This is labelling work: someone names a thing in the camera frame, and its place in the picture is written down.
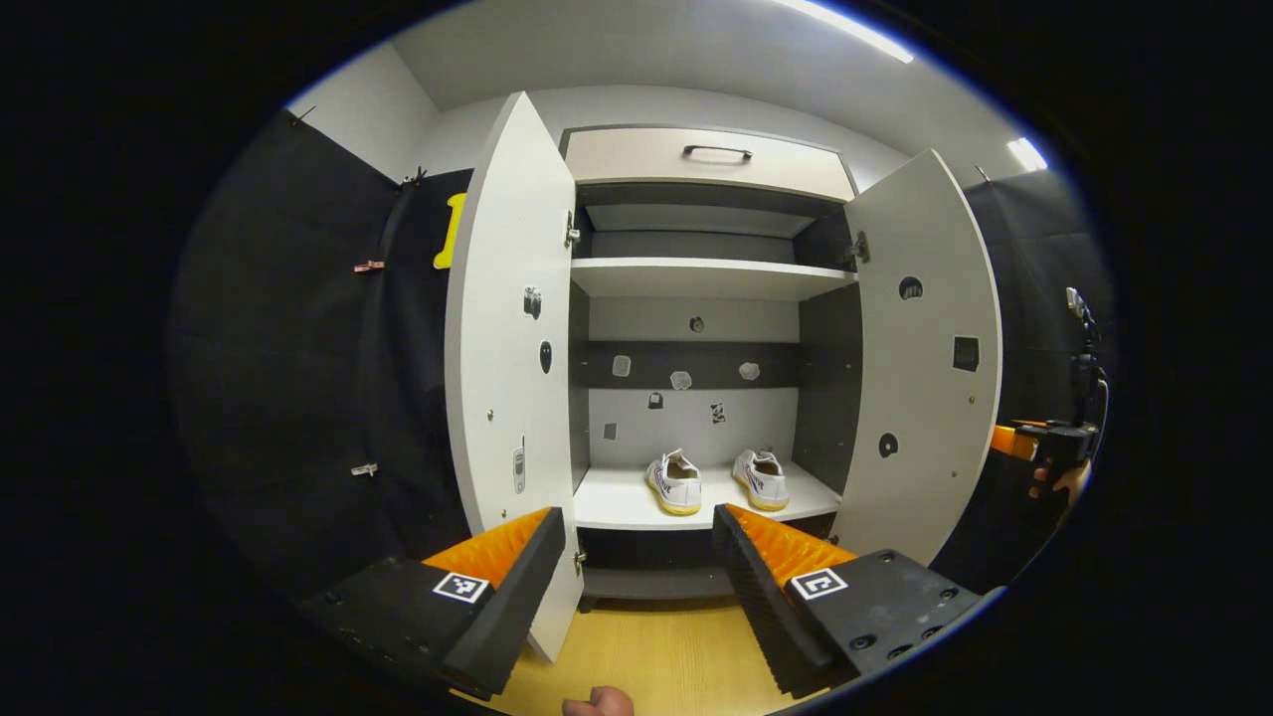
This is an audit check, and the black backdrop cloth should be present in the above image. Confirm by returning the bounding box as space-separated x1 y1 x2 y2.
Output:
930 169 1117 598
169 107 476 608

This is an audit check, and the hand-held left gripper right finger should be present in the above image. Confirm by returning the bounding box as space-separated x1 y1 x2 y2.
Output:
711 504 996 697

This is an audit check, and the white canvas shoe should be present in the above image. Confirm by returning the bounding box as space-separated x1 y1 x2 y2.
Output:
644 447 704 516
732 447 791 512

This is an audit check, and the white shoe cabinet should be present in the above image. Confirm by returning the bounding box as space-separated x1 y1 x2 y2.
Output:
445 91 1003 665

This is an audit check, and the white shoe cabinet door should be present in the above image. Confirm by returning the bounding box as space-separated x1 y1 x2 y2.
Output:
445 91 585 665
833 149 1003 568

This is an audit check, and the dark upright stand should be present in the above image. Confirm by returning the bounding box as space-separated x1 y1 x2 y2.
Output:
1064 286 1110 424

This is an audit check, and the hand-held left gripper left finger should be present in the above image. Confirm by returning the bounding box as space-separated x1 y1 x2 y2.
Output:
298 507 568 699

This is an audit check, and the white cabinet shelf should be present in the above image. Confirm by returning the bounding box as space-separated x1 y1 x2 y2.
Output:
570 257 859 302
574 462 844 531

